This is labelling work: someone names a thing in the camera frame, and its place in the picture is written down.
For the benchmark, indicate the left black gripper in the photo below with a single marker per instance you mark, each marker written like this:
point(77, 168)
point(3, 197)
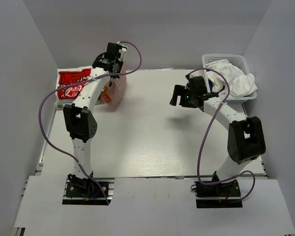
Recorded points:
point(120, 63)

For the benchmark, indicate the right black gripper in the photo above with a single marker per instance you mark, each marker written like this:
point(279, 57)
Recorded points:
point(181, 90)

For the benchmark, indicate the navy blue t shirt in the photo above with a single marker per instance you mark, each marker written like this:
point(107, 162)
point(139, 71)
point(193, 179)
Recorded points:
point(211, 88)

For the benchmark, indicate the pink t shirt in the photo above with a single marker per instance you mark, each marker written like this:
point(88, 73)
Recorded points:
point(113, 92)

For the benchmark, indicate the white t shirt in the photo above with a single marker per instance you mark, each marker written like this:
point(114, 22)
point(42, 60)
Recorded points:
point(240, 84)

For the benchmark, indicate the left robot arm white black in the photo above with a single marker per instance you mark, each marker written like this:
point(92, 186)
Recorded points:
point(79, 120)

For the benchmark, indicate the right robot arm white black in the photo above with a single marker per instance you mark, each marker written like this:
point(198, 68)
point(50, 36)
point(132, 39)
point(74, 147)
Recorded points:
point(246, 140)

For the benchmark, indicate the folded cartoon print shirt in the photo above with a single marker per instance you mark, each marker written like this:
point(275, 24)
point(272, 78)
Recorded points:
point(73, 76)

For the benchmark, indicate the white plastic basket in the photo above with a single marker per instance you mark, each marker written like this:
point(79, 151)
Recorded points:
point(238, 61)

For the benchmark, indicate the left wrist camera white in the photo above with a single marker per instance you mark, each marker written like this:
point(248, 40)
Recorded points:
point(123, 50)

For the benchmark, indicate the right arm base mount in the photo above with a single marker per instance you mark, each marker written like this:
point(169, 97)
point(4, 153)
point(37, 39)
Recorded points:
point(224, 195)

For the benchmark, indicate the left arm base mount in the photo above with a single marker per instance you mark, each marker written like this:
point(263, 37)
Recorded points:
point(86, 192)

